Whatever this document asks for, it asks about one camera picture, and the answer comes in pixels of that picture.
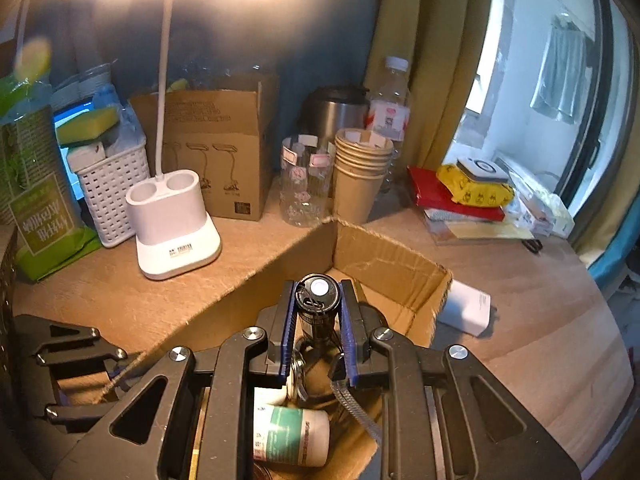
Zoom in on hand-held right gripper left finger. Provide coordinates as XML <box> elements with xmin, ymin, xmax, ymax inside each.
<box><xmin>52</xmin><ymin>280</ymin><xmax>296</xmax><ymax>480</ymax></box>

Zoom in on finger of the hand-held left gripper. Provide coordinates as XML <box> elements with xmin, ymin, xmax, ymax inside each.
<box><xmin>15</xmin><ymin>314</ymin><xmax>130</xmax><ymax>378</ymax></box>
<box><xmin>44</xmin><ymin>394</ymin><xmax>127</xmax><ymax>433</ymax></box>

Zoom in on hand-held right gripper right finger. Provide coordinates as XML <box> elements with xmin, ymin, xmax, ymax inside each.
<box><xmin>339</xmin><ymin>280</ymin><xmax>583</xmax><ymax>480</ymax></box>

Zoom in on black cylindrical charger with cord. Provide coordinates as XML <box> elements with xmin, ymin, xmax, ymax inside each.
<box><xmin>294</xmin><ymin>272</ymin><xmax>383</xmax><ymax>448</ymax></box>

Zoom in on brown cardboard box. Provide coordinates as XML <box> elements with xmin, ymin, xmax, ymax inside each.
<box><xmin>57</xmin><ymin>215</ymin><xmax>453</xmax><ymax>480</ymax></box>

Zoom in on white pill bottle green label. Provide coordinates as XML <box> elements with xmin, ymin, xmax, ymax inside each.
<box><xmin>252</xmin><ymin>404</ymin><xmax>331</xmax><ymax>468</ymax></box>

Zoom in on white charger adapter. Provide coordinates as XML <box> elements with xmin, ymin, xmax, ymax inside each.
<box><xmin>440</xmin><ymin>280</ymin><xmax>492</xmax><ymax>337</ymax></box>

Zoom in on green packet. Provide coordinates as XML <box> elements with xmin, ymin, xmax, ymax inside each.
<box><xmin>0</xmin><ymin>75</ymin><xmax>101</xmax><ymax>281</ymax></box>

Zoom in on white desk lamp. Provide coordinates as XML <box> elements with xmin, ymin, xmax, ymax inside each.
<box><xmin>50</xmin><ymin>0</ymin><xmax>306</xmax><ymax>282</ymax></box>

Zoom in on white plastic basket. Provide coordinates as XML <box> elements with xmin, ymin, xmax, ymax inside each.
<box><xmin>75</xmin><ymin>145</ymin><xmax>151</xmax><ymax>248</ymax></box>

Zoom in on stack of brown paper cups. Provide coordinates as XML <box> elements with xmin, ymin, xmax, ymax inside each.
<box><xmin>332</xmin><ymin>129</ymin><xmax>393</xmax><ymax>223</ymax></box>

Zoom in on patterned glass jar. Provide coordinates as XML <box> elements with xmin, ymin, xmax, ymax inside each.
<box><xmin>280</xmin><ymin>135</ymin><xmax>333</xmax><ymax>228</ymax></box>

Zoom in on red folder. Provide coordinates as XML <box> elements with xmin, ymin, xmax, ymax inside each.
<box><xmin>407</xmin><ymin>165</ymin><xmax>506</xmax><ymax>223</ymax></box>

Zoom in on yellow tissue pack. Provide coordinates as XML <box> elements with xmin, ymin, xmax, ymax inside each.
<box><xmin>437</xmin><ymin>162</ymin><xmax>516</xmax><ymax>208</ymax></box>

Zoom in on printed lamp packaging box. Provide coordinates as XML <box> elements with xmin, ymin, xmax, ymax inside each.
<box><xmin>130</xmin><ymin>75</ymin><xmax>278</xmax><ymax>222</ymax></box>

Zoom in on yellow green sponge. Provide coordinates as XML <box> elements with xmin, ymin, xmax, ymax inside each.
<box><xmin>55</xmin><ymin>107</ymin><xmax>121</xmax><ymax>146</ymax></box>

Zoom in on white flat device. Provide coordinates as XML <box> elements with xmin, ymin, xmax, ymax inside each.
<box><xmin>457</xmin><ymin>157</ymin><xmax>508</xmax><ymax>183</ymax></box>

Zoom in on stainless steel thermos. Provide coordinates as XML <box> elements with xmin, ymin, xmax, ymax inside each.
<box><xmin>300</xmin><ymin>85</ymin><xmax>371</xmax><ymax>153</ymax></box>

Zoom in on clear plastic water bottle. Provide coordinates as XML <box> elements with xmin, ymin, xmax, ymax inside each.
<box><xmin>367</xmin><ymin>56</ymin><xmax>411</xmax><ymax>193</ymax></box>

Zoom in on blue curtain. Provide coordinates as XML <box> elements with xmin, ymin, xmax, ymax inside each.
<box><xmin>575</xmin><ymin>210</ymin><xmax>640</xmax><ymax>301</ymax></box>

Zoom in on yellow curtain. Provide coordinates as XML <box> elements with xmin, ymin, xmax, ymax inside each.
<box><xmin>362</xmin><ymin>0</ymin><xmax>496</xmax><ymax>161</ymax></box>

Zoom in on hanging pale garment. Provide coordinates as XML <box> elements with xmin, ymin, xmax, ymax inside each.
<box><xmin>530</xmin><ymin>15</ymin><xmax>588</xmax><ymax>126</ymax></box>

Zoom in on black sliding door frame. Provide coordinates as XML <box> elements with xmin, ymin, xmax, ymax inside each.
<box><xmin>560</xmin><ymin>0</ymin><xmax>631</xmax><ymax>211</ymax></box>

